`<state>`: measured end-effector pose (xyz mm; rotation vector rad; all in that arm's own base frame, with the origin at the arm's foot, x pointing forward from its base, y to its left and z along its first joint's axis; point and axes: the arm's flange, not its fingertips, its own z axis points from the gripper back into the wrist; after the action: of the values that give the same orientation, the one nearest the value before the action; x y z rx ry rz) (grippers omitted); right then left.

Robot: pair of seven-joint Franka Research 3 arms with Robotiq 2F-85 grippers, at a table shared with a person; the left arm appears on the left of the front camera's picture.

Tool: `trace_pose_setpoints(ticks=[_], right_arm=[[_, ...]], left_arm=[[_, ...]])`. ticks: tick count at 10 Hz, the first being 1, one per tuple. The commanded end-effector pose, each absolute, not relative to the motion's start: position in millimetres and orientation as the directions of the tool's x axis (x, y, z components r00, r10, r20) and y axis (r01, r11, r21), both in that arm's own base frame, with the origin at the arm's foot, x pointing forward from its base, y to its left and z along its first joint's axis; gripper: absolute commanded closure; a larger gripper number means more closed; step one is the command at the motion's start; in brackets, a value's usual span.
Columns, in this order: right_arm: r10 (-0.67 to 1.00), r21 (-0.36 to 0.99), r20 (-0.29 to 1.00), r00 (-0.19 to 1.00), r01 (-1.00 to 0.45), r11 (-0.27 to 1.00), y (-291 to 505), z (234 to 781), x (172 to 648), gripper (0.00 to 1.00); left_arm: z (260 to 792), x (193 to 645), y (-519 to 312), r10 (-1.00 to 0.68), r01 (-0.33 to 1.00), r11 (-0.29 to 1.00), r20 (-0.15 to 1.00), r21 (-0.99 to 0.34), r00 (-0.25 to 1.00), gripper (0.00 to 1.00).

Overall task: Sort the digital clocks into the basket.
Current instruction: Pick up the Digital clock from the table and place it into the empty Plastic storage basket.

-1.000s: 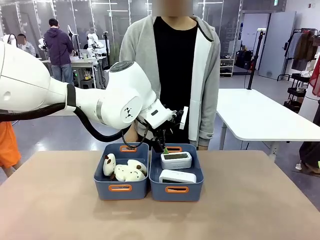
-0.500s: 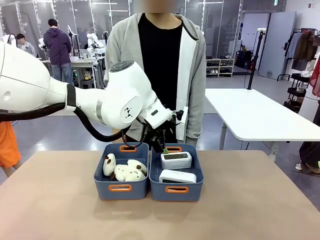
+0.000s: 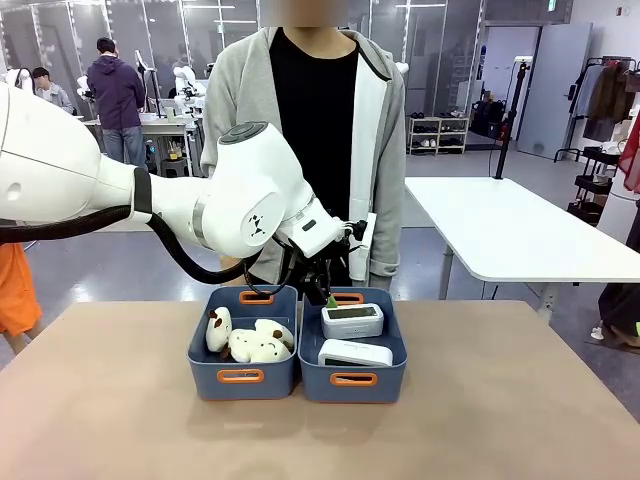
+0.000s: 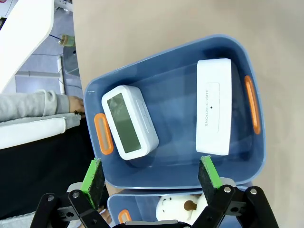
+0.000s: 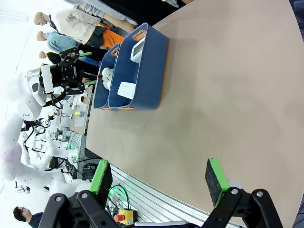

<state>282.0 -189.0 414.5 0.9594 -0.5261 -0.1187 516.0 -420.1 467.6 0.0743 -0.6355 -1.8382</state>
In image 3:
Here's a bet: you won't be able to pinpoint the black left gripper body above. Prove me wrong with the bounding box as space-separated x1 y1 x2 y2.
298 257 333 306

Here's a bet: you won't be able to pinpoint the white digital clock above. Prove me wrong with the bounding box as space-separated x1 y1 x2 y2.
320 302 385 341
317 338 395 369

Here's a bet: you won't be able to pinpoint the large white cloud plush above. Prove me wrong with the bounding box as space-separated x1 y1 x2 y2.
228 318 296 365

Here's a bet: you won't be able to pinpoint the small white cloud plush brown ears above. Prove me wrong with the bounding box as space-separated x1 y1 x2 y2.
206 306 234 365

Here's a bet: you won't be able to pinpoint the person's right hand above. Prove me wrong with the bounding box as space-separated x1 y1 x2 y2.
221 256 241 287

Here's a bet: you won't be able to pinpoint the person in grey hoodie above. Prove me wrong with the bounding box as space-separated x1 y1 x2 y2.
199 0 407 301

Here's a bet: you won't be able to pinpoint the white folding table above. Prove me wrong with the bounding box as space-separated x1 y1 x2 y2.
403 175 640 314

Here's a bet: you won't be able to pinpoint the wooden shoe rack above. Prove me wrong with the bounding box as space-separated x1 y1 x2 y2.
407 115 471 156

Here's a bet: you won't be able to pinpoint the grey workbench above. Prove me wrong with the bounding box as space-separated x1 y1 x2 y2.
82 112 204 177

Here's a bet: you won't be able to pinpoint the black tripod stand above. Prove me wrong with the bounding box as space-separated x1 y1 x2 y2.
492 57 532 181

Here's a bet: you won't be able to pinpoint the man in purple hoodie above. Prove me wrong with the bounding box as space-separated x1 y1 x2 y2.
87 37 147 171

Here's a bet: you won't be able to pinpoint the black utility cart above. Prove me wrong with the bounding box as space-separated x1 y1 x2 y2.
567 144 622 226

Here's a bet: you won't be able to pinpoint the person in dark trousers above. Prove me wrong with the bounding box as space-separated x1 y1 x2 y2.
589 282 640 356

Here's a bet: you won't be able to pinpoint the person in orange clothes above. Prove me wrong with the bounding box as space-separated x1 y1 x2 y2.
0 242 44 356

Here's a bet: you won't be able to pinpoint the grey door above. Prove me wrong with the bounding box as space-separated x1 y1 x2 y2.
517 22 594 161

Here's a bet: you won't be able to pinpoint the seated man in grey shirt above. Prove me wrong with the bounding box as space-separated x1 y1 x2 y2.
30 67 76 116

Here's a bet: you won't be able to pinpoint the red hanging cloth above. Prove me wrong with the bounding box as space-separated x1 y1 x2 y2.
617 112 640 195

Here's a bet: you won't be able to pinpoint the black clothes rack with coats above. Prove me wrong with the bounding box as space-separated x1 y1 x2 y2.
552 56 640 164

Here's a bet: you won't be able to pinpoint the thin black cable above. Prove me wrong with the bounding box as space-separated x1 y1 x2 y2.
243 238 301 301

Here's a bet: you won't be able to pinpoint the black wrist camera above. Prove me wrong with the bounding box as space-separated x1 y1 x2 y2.
343 218 369 244

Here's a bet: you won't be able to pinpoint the blue plastic basket orange handles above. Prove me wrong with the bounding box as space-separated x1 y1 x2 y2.
298 286 409 404
187 284 300 401

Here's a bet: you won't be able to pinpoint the thick black corrugated hose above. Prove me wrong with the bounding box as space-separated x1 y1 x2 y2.
0 204 264 286

